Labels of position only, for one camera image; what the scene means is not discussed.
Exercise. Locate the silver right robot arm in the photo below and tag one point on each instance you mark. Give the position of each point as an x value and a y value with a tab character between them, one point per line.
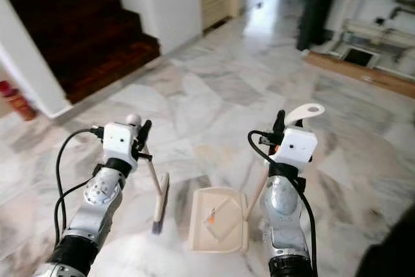
285	225

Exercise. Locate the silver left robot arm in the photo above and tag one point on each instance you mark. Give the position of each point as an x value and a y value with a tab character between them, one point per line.
97	202

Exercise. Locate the wooden floor board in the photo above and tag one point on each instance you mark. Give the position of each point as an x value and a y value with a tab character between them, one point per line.
369	74

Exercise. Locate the black bin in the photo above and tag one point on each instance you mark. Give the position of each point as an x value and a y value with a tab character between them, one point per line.
314	17

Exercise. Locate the dark wooden staircase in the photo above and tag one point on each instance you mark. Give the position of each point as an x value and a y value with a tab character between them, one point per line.
84	30

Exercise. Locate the red-capped brown bottle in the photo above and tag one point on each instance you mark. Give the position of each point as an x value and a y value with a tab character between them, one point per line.
16	102

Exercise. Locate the white sewing machine table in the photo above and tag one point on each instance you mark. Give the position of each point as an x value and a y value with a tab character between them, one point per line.
373	27

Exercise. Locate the dark robot leg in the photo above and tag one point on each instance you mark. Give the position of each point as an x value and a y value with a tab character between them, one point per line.
389	254

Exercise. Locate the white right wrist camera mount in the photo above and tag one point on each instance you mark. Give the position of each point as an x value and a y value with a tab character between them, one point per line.
298	146

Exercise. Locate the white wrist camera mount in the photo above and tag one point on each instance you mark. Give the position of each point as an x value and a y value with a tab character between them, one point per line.
298	146
119	144

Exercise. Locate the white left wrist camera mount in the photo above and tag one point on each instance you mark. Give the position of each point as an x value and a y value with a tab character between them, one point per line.
119	144

